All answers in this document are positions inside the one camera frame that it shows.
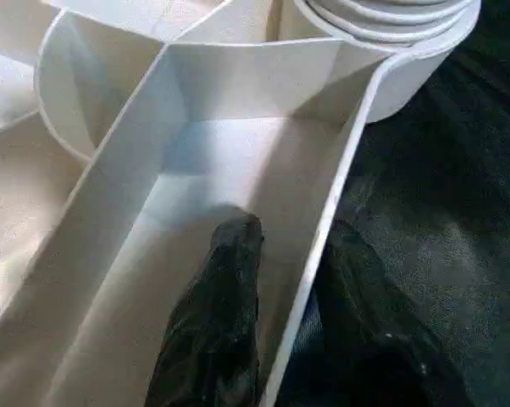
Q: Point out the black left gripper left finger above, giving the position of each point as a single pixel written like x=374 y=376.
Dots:
x=217 y=330

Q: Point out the black mat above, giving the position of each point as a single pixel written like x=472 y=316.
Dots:
x=450 y=212

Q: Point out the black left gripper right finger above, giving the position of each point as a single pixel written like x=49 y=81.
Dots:
x=365 y=347

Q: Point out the white plastic table top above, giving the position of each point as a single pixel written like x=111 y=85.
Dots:
x=238 y=148

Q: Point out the white plastic table leg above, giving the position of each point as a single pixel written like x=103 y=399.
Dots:
x=386 y=17

